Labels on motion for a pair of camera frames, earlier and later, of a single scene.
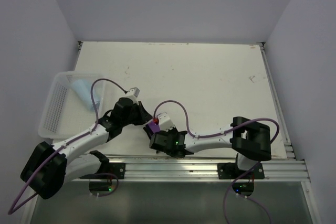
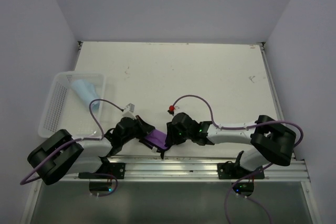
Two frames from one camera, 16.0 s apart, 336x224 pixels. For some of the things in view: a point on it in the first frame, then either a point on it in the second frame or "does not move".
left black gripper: [144, 115] to [144, 127]
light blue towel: [83, 89] does not move
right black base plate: [230, 171] does not move
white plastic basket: [69, 109] does not move
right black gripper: [165, 132] to [171, 139]
